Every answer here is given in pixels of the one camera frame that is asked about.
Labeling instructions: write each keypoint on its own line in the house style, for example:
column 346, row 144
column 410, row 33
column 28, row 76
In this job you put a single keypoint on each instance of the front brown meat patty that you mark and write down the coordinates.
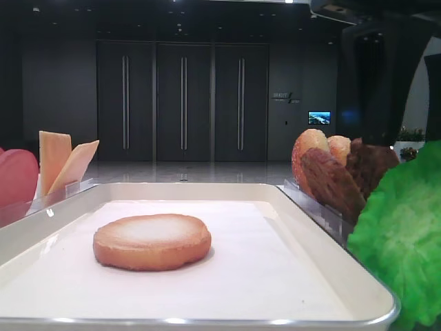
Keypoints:
column 331, row 184

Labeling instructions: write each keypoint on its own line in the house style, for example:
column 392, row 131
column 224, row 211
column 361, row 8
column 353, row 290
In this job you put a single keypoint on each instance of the leaning yellow cheese slice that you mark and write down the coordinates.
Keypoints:
column 76, row 165

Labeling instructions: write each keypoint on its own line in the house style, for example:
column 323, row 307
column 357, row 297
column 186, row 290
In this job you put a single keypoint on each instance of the clear acrylic rack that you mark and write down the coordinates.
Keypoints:
column 325, row 216
column 18, row 211

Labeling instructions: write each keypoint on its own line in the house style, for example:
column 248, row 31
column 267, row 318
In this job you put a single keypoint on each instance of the potted flowering plants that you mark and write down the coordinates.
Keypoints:
column 408, row 143

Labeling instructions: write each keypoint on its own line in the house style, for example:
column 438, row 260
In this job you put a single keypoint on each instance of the white rectangular tray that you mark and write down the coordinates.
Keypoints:
column 372, row 305

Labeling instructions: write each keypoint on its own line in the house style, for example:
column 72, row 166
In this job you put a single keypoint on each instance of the green lettuce leaf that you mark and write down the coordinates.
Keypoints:
column 397, row 237

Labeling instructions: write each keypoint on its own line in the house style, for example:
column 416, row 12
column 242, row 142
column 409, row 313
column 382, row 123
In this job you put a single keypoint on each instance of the dark double door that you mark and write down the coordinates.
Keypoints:
column 125, row 101
column 183, row 115
column 241, row 103

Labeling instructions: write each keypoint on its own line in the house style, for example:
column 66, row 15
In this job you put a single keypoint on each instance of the right dark double door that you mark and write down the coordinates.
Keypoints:
column 241, row 103

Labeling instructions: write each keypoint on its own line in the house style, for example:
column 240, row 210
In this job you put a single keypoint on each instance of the small wall display screen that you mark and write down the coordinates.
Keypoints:
column 319, row 118

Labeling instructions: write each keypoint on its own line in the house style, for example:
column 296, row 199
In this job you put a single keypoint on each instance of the front red tomato slice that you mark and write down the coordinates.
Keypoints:
column 19, row 176

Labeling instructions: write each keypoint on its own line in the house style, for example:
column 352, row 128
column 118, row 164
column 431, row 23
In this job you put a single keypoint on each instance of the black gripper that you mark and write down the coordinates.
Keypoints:
column 383, row 54

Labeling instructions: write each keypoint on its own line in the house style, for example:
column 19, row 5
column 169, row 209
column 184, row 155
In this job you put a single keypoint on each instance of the brown meat patty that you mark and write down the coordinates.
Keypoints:
column 367, row 164
column 331, row 184

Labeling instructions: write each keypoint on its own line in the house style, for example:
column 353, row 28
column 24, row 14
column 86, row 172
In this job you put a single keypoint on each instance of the round bread slice on tray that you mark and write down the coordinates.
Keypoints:
column 156, row 242

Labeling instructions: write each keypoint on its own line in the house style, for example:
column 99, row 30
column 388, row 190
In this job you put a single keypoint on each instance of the middle dark double door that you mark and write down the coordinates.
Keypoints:
column 183, row 115

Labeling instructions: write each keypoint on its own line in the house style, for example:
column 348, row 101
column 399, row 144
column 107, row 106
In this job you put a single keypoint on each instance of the left dark double door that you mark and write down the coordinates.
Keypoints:
column 125, row 101

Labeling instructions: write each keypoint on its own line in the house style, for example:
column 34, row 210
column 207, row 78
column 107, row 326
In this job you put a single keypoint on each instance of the rear brown meat patty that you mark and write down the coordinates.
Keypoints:
column 367, row 164

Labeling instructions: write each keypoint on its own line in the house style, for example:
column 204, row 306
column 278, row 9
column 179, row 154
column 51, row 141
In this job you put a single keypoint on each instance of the wall sign lettering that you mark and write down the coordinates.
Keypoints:
column 284, row 97

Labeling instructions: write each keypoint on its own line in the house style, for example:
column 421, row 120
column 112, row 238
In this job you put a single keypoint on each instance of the upright yellow cheese slice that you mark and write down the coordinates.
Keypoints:
column 54, row 150

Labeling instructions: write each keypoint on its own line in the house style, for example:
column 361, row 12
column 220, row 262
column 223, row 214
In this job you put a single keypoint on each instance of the left clear acrylic rack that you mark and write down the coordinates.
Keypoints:
column 18, row 211

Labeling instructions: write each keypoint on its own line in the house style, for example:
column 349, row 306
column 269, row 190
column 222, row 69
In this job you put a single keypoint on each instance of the right clear acrylic rack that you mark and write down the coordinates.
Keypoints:
column 325, row 216

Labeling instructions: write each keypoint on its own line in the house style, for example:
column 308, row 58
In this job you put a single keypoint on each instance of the right standing bread slice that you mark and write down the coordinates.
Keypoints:
column 339, row 147

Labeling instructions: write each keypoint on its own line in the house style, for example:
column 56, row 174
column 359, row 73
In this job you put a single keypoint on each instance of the white tray liner paper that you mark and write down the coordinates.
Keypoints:
column 252, row 272

